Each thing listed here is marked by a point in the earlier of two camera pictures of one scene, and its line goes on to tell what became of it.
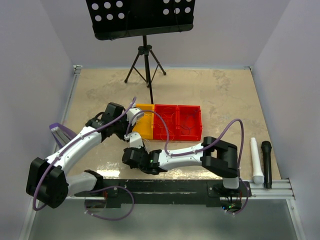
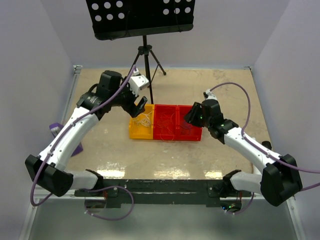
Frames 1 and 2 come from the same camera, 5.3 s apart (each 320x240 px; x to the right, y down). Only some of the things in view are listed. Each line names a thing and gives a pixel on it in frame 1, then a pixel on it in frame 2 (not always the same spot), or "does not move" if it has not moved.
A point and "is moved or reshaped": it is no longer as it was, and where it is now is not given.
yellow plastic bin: x=145 y=124 does not move
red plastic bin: x=189 y=123 does not move
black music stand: x=112 y=19 does not move
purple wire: x=189 y=131 is moved or reshaped
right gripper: x=142 y=149 -> x=191 y=117
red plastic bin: x=169 y=113 does not move
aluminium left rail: x=76 y=70 does not move
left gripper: x=121 y=136 -> x=131 y=108
